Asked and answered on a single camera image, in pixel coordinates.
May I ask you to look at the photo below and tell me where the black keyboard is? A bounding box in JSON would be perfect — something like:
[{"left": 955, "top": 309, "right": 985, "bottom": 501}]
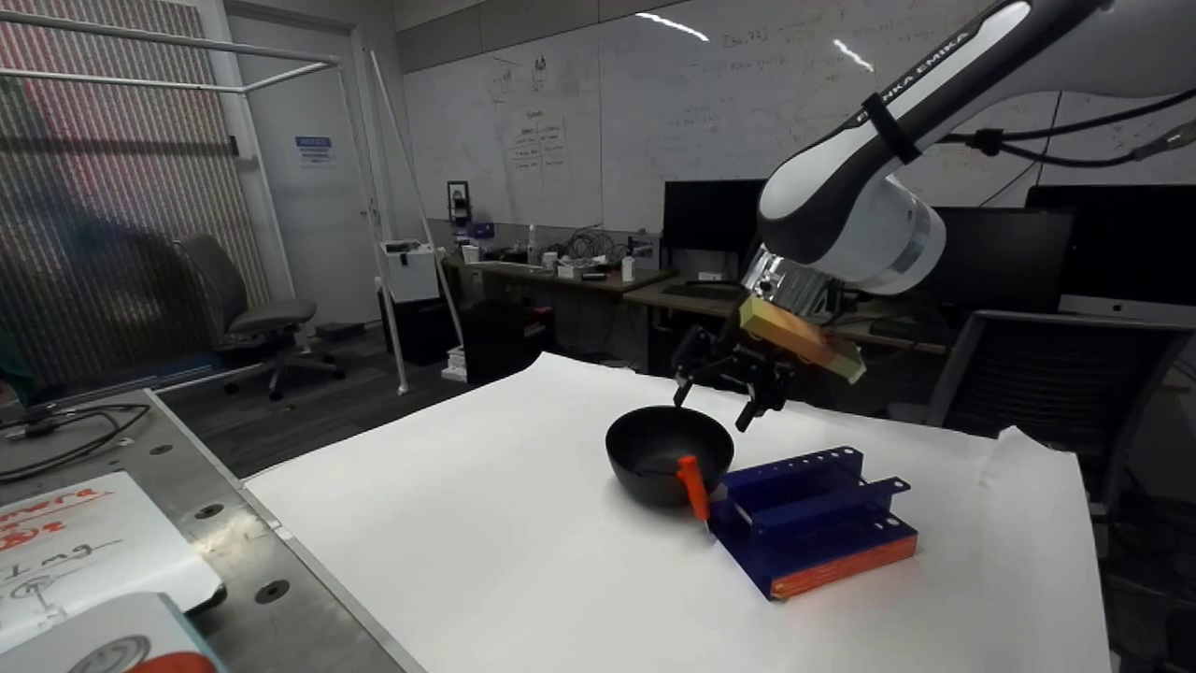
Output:
[{"left": 669, "top": 278, "right": 753, "bottom": 302}]

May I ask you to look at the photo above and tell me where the blue tool holder rack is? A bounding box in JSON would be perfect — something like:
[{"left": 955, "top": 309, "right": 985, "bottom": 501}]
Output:
[{"left": 707, "top": 440, "right": 923, "bottom": 605}]

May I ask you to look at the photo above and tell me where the wall whiteboard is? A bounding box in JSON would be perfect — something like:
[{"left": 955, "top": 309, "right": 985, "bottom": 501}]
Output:
[{"left": 395, "top": 0, "right": 1196, "bottom": 241}]

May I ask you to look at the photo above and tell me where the black computer monitor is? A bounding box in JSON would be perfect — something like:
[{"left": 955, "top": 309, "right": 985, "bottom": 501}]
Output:
[
  {"left": 930, "top": 200, "right": 1079, "bottom": 335},
  {"left": 657, "top": 177, "right": 770, "bottom": 274},
  {"left": 1019, "top": 183, "right": 1196, "bottom": 316}
]

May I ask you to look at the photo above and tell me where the grey book with red mark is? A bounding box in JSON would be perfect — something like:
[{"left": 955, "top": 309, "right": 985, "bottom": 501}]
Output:
[{"left": 0, "top": 590, "right": 231, "bottom": 673}]

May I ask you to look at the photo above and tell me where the grey office chair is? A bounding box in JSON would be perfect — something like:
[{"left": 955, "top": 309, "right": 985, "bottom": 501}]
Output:
[{"left": 173, "top": 233, "right": 346, "bottom": 402}]

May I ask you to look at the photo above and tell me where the black desktop device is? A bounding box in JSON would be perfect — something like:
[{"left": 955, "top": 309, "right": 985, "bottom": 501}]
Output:
[{"left": 442, "top": 177, "right": 477, "bottom": 236}]

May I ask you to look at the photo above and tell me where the wooden desk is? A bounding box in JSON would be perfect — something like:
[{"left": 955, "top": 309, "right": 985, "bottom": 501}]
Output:
[{"left": 620, "top": 274, "right": 953, "bottom": 364}]

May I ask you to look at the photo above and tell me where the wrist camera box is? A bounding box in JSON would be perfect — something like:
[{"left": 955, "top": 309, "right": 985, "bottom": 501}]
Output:
[{"left": 735, "top": 296, "right": 871, "bottom": 390}]

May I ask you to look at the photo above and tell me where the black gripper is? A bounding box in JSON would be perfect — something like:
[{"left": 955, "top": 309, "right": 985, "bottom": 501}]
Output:
[{"left": 669, "top": 312, "right": 814, "bottom": 437}]

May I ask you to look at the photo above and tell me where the white door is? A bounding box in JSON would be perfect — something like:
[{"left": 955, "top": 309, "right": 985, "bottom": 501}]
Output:
[{"left": 234, "top": 0, "right": 383, "bottom": 331}]

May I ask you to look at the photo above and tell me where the white sheet with red writing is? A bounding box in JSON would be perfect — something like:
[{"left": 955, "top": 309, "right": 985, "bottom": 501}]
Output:
[{"left": 0, "top": 466, "right": 228, "bottom": 654}]

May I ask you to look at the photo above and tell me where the cluttered long desk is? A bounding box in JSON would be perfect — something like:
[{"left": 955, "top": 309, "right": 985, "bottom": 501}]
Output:
[{"left": 443, "top": 249, "right": 676, "bottom": 300}]

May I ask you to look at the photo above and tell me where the black cable on bench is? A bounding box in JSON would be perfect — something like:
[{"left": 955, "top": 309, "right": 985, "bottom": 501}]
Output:
[{"left": 0, "top": 401, "right": 157, "bottom": 491}]

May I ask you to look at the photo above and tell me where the grey mesh chair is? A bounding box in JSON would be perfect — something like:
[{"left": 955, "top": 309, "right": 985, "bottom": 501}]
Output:
[{"left": 925, "top": 306, "right": 1196, "bottom": 508}]

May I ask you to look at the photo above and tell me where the black bowl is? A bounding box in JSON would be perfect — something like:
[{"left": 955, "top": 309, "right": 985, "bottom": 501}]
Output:
[{"left": 600, "top": 402, "right": 741, "bottom": 513}]

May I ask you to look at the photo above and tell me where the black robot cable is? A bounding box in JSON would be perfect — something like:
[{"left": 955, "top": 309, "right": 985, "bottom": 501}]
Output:
[{"left": 930, "top": 86, "right": 1196, "bottom": 170}]

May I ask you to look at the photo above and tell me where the white box on stand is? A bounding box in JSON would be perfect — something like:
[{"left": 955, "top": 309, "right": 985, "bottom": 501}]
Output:
[{"left": 376, "top": 239, "right": 449, "bottom": 306}]

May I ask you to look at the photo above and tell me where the white pipe frame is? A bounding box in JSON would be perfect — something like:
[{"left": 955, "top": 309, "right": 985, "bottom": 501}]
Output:
[{"left": 0, "top": 6, "right": 420, "bottom": 401}]

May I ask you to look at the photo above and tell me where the white paper sheet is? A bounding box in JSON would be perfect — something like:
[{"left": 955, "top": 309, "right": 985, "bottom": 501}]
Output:
[{"left": 240, "top": 347, "right": 1113, "bottom": 673}]

